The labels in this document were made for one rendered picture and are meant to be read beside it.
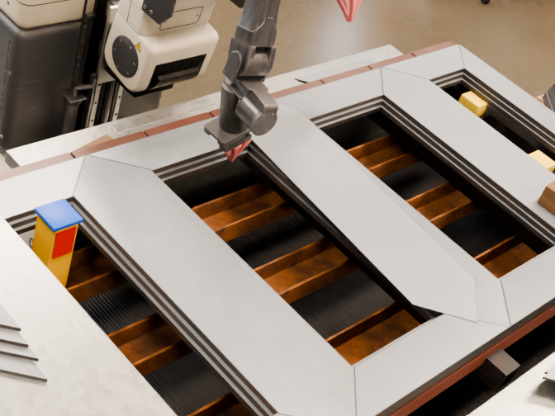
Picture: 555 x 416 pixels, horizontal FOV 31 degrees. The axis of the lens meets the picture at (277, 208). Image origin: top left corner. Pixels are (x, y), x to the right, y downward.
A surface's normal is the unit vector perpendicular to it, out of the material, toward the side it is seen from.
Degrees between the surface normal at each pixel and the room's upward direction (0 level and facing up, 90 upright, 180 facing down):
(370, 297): 0
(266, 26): 75
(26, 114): 90
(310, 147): 0
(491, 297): 0
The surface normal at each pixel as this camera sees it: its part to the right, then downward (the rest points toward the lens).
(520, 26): 0.27, -0.74
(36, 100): 0.65, 0.61
